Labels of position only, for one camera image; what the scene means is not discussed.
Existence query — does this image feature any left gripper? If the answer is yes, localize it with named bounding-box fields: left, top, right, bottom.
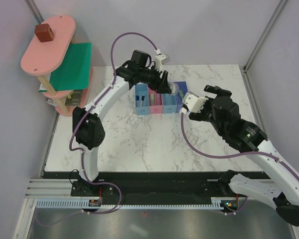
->
left=140, top=65, right=172, bottom=95

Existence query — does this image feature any blue cap marker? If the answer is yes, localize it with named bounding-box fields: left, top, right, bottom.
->
left=136, top=95, right=140, bottom=108

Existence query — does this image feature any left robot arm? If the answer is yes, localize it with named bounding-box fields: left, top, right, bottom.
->
left=69, top=50, right=173, bottom=196

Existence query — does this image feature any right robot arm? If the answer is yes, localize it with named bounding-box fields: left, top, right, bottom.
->
left=180, top=85, right=299, bottom=227

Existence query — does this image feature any light blue bin leftmost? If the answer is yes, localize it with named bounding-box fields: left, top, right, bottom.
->
left=135, top=84, right=150, bottom=116

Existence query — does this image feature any light blue bin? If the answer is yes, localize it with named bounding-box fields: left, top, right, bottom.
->
left=135, top=84, right=150, bottom=116
left=161, top=94, right=177, bottom=114

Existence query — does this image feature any purple plastic bin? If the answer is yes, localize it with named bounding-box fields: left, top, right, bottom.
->
left=175, top=81, right=188, bottom=113

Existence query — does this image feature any pink plastic bin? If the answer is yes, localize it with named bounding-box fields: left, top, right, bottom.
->
left=149, top=90, right=163, bottom=114

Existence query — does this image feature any black Canon setup booklet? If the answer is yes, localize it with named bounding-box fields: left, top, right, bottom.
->
left=65, top=90, right=83, bottom=107

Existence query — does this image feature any green folder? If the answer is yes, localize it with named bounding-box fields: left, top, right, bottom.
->
left=44, top=43, right=92, bottom=92

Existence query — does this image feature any pink wooden shelf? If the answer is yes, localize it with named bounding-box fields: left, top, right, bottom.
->
left=20, top=15, right=93, bottom=116

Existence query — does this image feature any brown wooden block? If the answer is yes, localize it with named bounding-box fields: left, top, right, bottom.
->
left=34, top=23, right=54, bottom=42

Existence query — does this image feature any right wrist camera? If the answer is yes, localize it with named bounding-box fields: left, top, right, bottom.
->
left=182, top=91, right=208, bottom=113

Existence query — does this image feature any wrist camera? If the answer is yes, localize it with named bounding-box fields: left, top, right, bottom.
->
left=154, top=54, right=170, bottom=71
left=182, top=91, right=208, bottom=113

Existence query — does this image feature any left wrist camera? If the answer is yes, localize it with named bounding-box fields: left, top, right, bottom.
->
left=154, top=54, right=170, bottom=71

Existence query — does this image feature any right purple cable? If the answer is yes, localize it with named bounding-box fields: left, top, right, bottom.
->
left=180, top=112, right=299, bottom=216

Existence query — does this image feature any purple cable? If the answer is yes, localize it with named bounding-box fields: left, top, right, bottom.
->
left=180, top=112, right=299, bottom=216
left=36, top=32, right=162, bottom=227

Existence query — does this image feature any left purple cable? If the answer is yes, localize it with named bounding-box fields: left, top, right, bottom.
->
left=36, top=32, right=162, bottom=227

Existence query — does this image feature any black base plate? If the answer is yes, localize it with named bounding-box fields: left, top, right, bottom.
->
left=41, top=171, right=281, bottom=205

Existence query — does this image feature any white cable duct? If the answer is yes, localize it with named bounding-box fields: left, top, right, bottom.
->
left=35, top=199, right=224, bottom=210

